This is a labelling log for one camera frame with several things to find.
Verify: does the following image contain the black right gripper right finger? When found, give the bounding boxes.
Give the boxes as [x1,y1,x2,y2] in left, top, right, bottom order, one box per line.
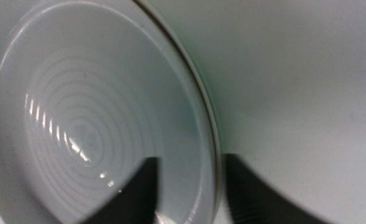
[225,153,331,224]

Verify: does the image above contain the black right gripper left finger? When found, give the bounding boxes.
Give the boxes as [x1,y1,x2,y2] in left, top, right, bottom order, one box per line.
[83,157,161,224]

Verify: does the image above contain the grey shallow bowl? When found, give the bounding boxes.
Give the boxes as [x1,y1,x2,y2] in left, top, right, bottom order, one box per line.
[0,0,223,224]

